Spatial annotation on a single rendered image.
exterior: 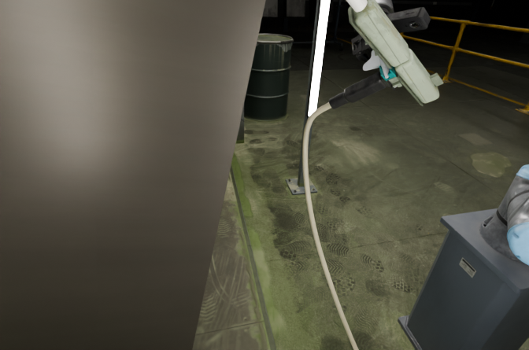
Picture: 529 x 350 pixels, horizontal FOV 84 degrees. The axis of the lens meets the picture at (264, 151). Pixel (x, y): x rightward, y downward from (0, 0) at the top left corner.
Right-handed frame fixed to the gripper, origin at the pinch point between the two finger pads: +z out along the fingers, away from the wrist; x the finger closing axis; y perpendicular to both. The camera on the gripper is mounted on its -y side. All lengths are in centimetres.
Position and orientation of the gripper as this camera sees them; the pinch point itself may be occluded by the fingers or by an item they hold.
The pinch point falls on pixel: (393, 75)
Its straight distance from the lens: 71.6
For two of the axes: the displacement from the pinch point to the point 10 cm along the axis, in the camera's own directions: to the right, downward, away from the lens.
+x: -7.1, -3.7, -6.0
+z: -0.7, 8.8, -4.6
